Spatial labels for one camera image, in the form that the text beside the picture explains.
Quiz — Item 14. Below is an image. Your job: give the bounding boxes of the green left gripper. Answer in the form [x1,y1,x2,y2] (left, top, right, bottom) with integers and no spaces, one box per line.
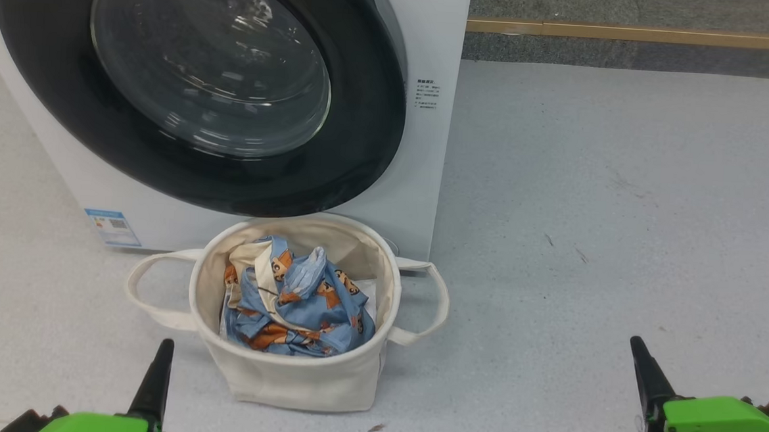
[34,331,176,432]

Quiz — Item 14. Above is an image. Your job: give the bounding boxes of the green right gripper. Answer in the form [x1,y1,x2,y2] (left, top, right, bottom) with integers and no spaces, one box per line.
[617,335,769,432]

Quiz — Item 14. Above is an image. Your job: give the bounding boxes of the blue bear-print clothing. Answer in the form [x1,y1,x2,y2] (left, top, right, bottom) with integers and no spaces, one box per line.
[218,233,382,361]

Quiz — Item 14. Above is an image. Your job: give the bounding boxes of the black round washing machine door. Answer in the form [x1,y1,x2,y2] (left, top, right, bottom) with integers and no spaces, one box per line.
[0,0,413,225]

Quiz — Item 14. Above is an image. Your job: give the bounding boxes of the cream fabric laundry basket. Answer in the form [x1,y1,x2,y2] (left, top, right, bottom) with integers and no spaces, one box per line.
[118,203,455,420]

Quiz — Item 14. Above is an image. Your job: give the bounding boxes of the white washing machine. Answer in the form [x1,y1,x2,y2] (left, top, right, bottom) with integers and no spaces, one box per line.
[0,0,473,268]

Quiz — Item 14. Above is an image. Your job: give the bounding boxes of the blue energy label sticker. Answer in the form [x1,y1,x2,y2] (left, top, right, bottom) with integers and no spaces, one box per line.
[82,208,144,249]

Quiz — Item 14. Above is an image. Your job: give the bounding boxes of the brass floor strip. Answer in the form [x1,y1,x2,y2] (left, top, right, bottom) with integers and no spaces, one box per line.
[467,18,769,51]

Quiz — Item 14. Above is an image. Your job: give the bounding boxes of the text instruction sticker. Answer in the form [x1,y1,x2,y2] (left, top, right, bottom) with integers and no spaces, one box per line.
[414,78,442,111]

